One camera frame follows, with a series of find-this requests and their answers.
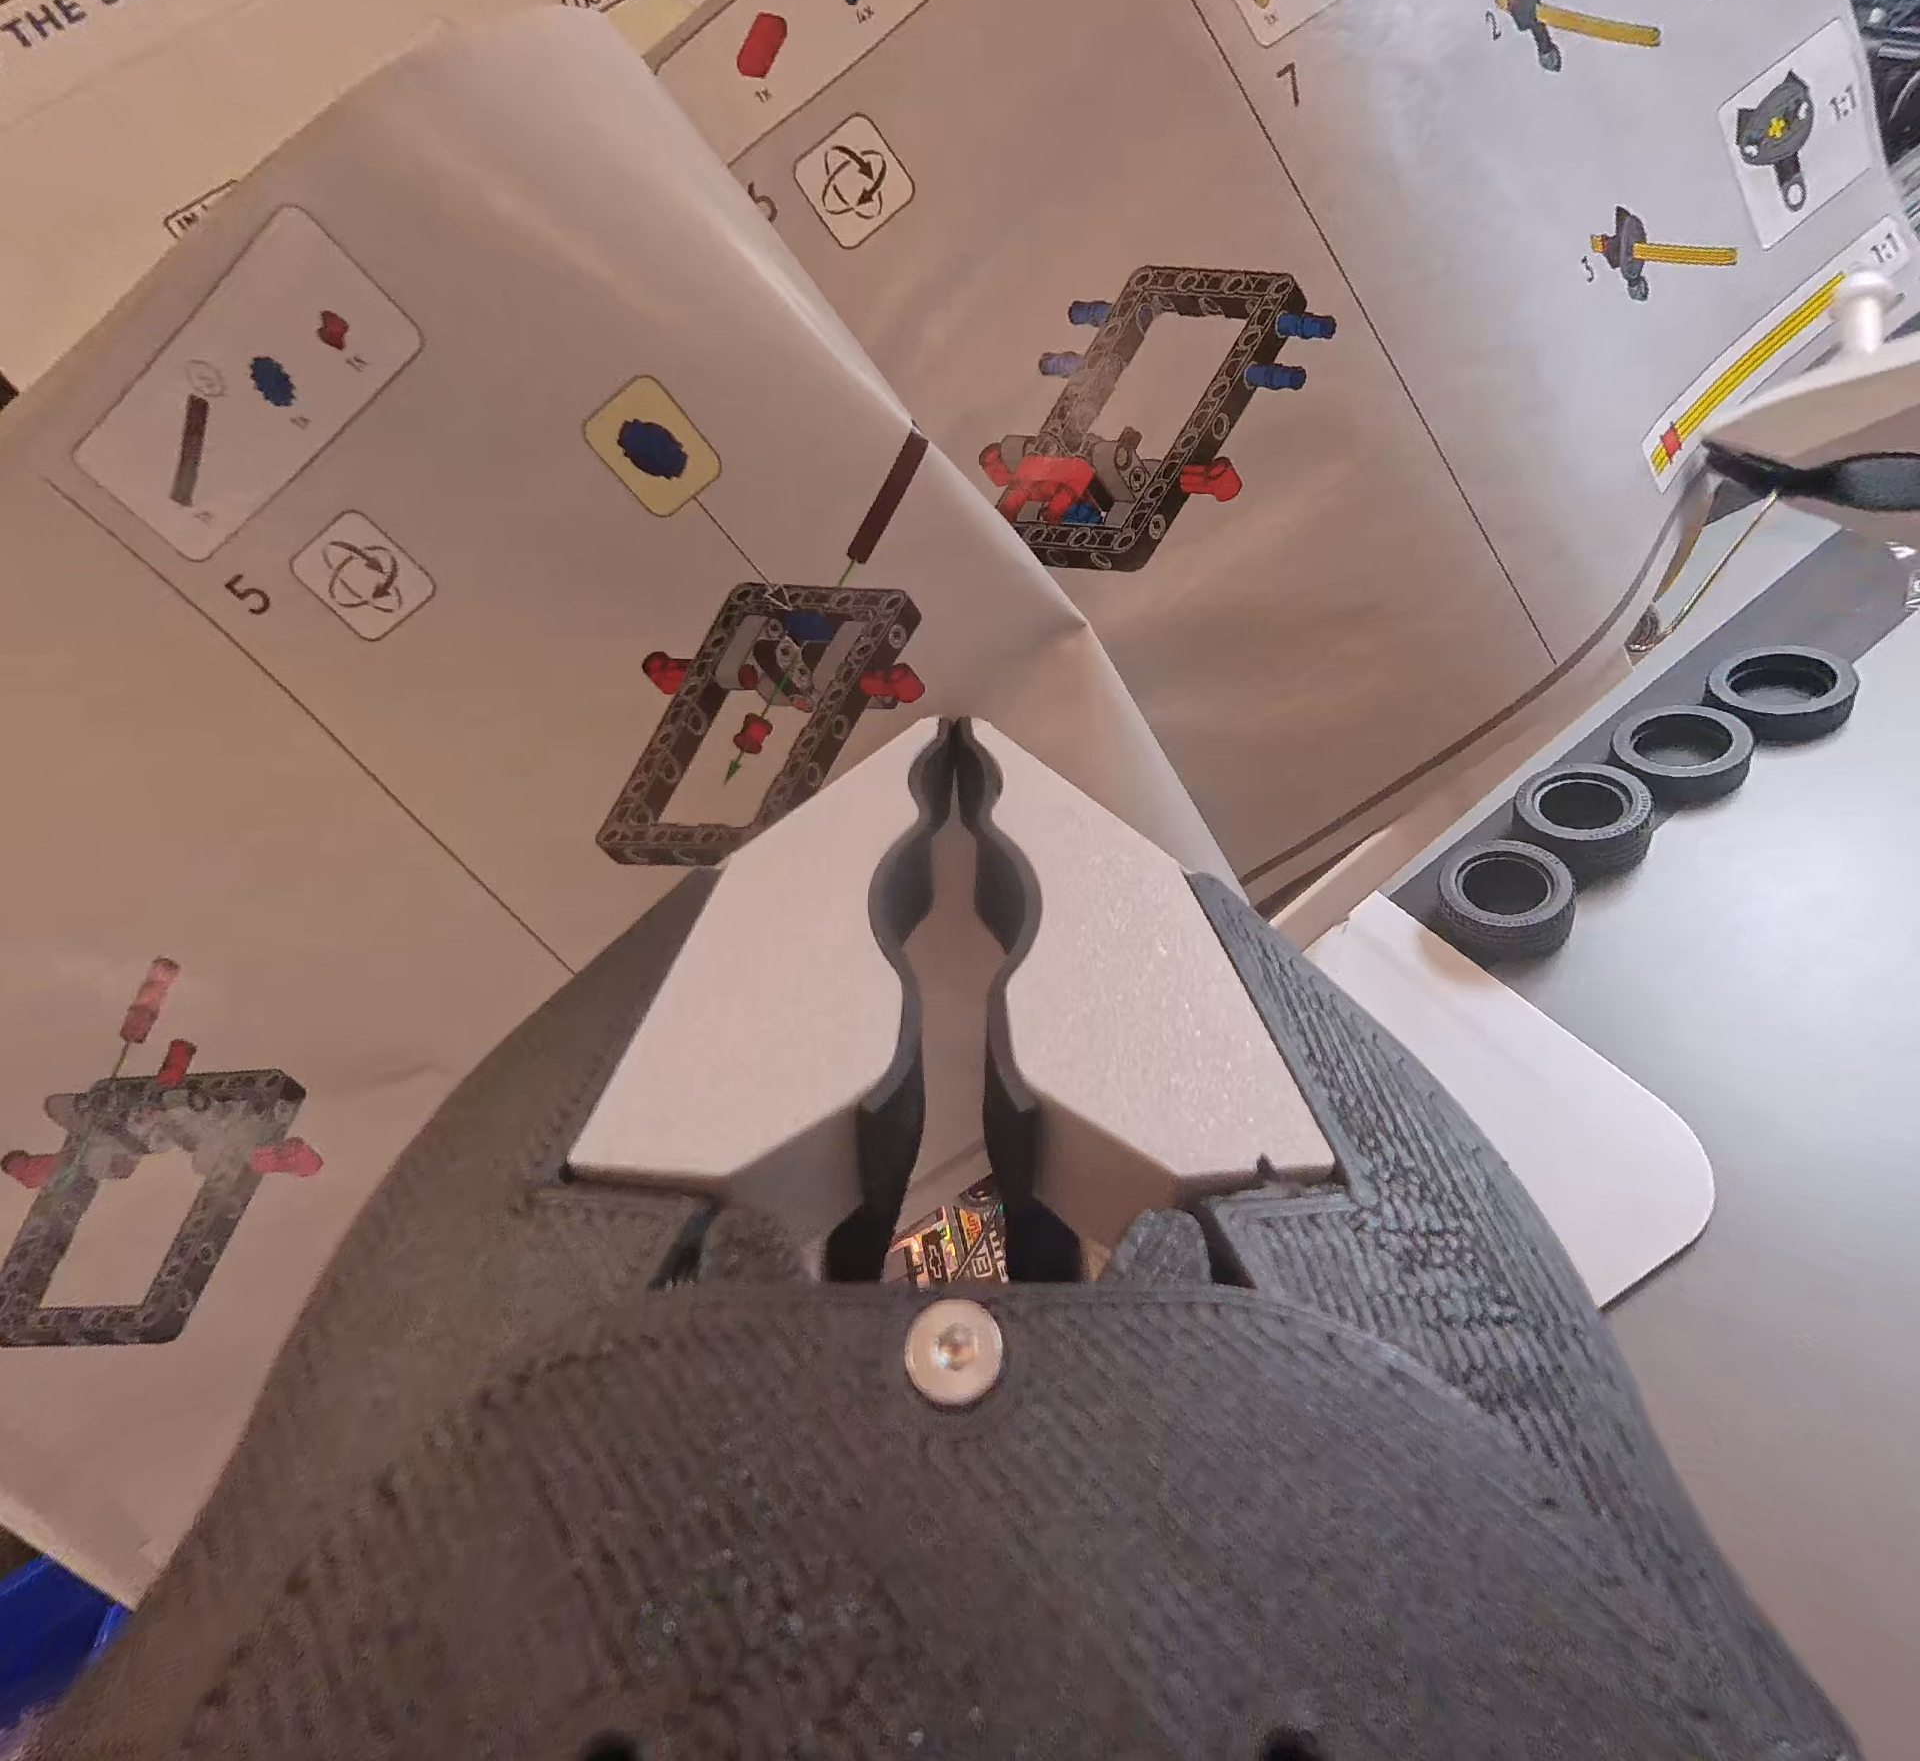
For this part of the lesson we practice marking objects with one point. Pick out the lego instruction booklet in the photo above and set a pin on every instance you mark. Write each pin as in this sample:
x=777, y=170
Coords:
x=450, y=440

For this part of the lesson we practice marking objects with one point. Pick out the black lego set box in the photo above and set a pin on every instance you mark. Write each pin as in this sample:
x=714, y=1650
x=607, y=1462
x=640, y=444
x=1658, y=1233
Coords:
x=1875, y=21

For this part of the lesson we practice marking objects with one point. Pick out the colourful sticker sheet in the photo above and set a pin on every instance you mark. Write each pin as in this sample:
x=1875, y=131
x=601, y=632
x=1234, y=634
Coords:
x=945, y=1252

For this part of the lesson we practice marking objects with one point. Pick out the blue plastic bin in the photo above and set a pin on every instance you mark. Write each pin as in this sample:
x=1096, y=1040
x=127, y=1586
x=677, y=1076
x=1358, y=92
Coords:
x=53, y=1641

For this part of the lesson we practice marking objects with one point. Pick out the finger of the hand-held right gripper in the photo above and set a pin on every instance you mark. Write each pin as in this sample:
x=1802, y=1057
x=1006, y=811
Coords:
x=1846, y=408

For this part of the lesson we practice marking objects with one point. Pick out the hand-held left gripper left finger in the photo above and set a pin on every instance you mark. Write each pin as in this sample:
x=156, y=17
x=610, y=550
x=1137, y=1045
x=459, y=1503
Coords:
x=734, y=1041

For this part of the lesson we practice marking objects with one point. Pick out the black rubber lego tire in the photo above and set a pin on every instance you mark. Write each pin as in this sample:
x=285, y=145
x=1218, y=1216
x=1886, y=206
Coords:
x=1683, y=757
x=1585, y=824
x=1506, y=908
x=1785, y=696

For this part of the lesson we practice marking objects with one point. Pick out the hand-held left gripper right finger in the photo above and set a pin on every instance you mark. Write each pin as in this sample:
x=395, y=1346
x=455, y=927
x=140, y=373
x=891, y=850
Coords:
x=1170, y=1041

